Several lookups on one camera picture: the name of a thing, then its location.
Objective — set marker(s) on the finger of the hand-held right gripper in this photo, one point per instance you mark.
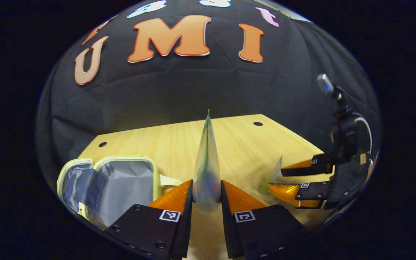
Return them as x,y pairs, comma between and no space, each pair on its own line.
312,191
321,164

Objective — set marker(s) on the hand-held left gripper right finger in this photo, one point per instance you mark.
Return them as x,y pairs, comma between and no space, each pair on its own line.
228,231

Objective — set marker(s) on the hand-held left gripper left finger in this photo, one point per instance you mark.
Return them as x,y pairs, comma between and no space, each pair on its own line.
186,224

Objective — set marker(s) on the green silver sachet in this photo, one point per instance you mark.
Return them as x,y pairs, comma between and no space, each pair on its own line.
271,177
207,169

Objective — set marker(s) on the cream suitcase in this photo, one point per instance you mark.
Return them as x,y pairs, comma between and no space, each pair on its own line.
121,187

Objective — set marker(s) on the black backdrop cloth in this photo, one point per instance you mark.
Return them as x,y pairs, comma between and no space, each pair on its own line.
193,90

